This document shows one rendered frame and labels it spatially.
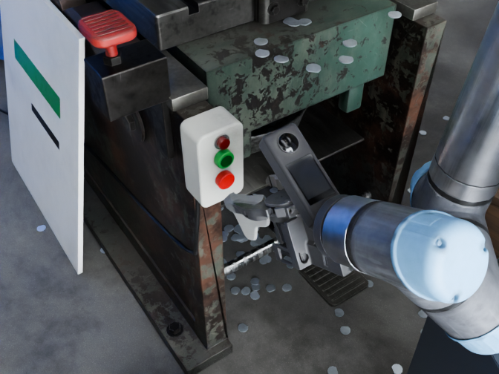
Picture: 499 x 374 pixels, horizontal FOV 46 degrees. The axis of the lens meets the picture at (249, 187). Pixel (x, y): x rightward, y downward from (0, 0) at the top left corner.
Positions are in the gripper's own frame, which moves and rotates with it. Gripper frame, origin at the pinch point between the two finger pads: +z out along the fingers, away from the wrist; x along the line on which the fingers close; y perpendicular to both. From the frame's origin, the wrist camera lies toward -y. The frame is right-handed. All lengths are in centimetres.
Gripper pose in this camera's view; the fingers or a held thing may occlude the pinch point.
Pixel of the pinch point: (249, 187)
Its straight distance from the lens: 79.6
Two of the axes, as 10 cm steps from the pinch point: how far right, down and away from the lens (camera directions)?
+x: 8.3, -3.8, 4.1
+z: -4.9, -1.3, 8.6
